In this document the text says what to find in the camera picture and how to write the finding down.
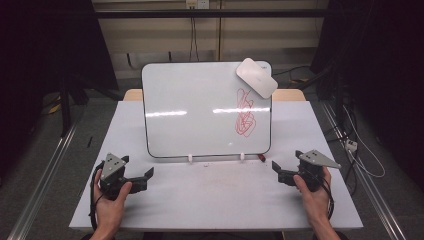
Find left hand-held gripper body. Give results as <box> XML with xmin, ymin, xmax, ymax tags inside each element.
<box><xmin>99</xmin><ymin>152</ymin><xmax>134</xmax><ymax>201</ymax></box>

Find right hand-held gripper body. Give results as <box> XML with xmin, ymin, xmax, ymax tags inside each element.
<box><xmin>297</xmin><ymin>149</ymin><xmax>342</xmax><ymax>193</ymax></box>

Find white whiteboard eraser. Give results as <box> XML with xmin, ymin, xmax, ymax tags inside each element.
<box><xmin>235</xmin><ymin>57</ymin><xmax>279</xmax><ymax>100</ymax></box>

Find person's right hand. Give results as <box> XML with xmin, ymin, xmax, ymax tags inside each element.
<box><xmin>293</xmin><ymin>166</ymin><xmax>333</xmax><ymax>228</ymax></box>

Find person's left hand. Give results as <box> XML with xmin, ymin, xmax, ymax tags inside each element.
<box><xmin>93</xmin><ymin>169</ymin><xmax>133</xmax><ymax>235</ymax></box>

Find white power strip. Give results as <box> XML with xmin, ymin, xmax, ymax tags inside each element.
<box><xmin>344</xmin><ymin>139</ymin><xmax>359</xmax><ymax>153</ymax></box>

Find wooden table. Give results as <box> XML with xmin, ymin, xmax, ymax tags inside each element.
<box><xmin>122</xmin><ymin>88</ymin><xmax>307</xmax><ymax>102</ymax></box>

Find white whiteboard with black rim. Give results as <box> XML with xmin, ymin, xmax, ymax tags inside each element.
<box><xmin>141</xmin><ymin>60</ymin><xmax>273</xmax><ymax>159</ymax></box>

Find black metal stand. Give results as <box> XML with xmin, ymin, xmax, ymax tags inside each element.
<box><xmin>57</xmin><ymin>74</ymin><xmax>125</xmax><ymax>138</ymax></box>

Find black curtain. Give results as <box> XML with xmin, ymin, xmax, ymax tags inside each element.
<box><xmin>0</xmin><ymin>0</ymin><xmax>120</xmax><ymax>183</ymax></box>
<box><xmin>309</xmin><ymin>0</ymin><xmax>424</xmax><ymax>193</ymax></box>

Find black horizontal bar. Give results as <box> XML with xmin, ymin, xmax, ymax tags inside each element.
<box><xmin>94</xmin><ymin>8</ymin><xmax>332</xmax><ymax>20</ymax></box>

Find black floor cables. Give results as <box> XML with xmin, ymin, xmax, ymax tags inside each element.
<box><xmin>326</xmin><ymin>106</ymin><xmax>361</xmax><ymax>198</ymax></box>

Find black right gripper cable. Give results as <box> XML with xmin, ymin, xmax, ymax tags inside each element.
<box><xmin>322</xmin><ymin>184</ymin><xmax>335</xmax><ymax>221</ymax></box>

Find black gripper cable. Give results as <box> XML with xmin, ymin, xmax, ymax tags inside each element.
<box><xmin>88</xmin><ymin>161</ymin><xmax>106</xmax><ymax>232</ymax></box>
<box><xmin>322</xmin><ymin>184</ymin><xmax>335</xmax><ymax>221</ymax></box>

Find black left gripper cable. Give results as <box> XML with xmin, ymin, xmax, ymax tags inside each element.
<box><xmin>88</xmin><ymin>161</ymin><xmax>106</xmax><ymax>232</ymax></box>

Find white cable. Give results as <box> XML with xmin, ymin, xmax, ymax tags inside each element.
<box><xmin>342</xmin><ymin>104</ymin><xmax>387</xmax><ymax>179</ymax></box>

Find metal floor rail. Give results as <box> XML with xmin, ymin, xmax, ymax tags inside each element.
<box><xmin>320</xmin><ymin>101</ymin><xmax>408</xmax><ymax>240</ymax></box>
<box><xmin>6</xmin><ymin>121</ymin><xmax>80</xmax><ymax>240</ymax></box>

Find black hanging cables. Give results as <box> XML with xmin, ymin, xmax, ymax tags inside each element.
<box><xmin>188</xmin><ymin>8</ymin><xmax>201</xmax><ymax>63</ymax></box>

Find white wall outlet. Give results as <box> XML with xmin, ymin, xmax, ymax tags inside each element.
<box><xmin>185</xmin><ymin>0</ymin><xmax>211</xmax><ymax>10</ymax></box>

